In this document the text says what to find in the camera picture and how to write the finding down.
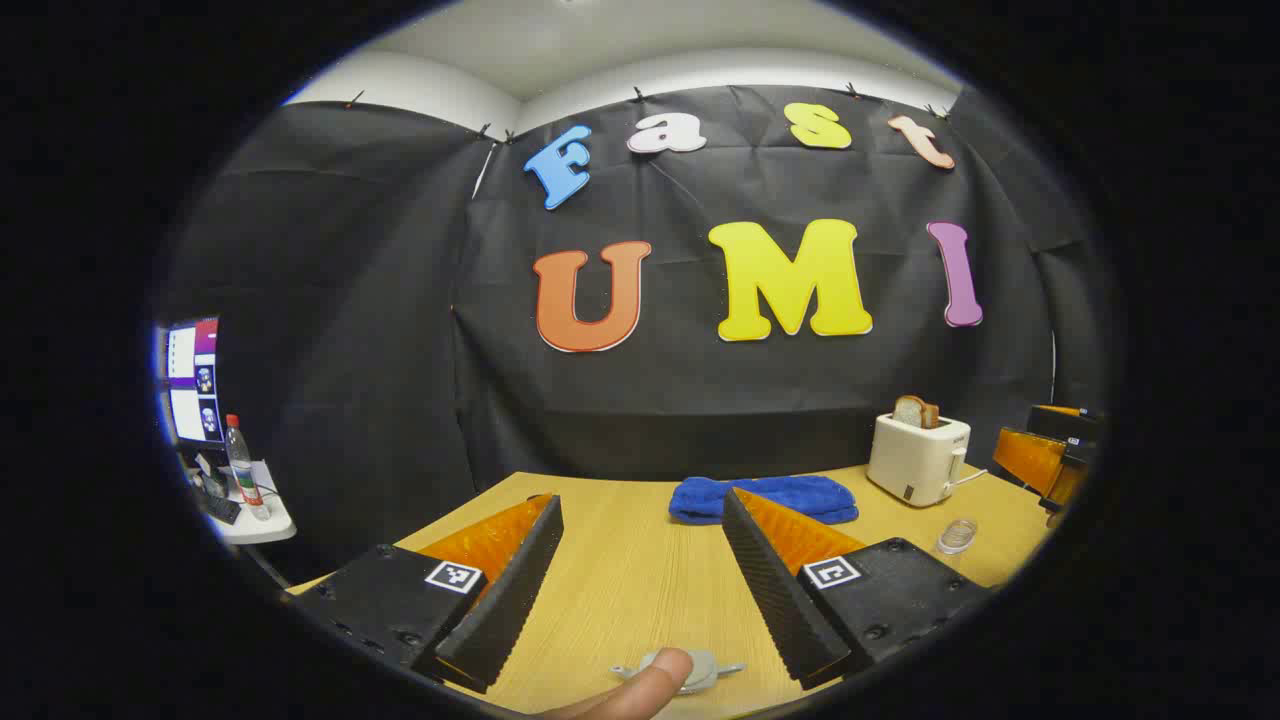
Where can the white toaster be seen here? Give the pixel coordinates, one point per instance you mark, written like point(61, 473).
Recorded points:
point(915, 460)

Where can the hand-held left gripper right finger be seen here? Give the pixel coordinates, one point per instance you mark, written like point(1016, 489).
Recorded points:
point(770, 590)

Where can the red cap plastic bottle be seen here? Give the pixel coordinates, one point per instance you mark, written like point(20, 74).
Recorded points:
point(243, 470)

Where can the blue towel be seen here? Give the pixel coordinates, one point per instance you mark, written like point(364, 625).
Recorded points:
point(765, 497)

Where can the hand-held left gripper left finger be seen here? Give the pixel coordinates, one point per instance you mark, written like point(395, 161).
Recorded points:
point(510, 600)

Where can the bread slice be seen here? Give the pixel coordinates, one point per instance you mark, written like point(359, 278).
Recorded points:
point(915, 411)

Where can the computer monitor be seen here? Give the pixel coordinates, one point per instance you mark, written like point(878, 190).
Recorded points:
point(195, 385)

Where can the white side table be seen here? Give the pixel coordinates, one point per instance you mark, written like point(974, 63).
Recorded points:
point(262, 520)

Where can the white teacup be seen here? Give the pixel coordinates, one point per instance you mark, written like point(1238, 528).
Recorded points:
point(722, 671)

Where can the black keyboard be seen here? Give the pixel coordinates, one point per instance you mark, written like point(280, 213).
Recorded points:
point(220, 508)

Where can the black backdrop cloth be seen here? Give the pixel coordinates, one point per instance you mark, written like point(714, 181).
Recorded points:
point(700, 400)

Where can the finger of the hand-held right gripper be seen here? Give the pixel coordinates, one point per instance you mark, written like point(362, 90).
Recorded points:
point(1030, 458)
point(1065, 422)

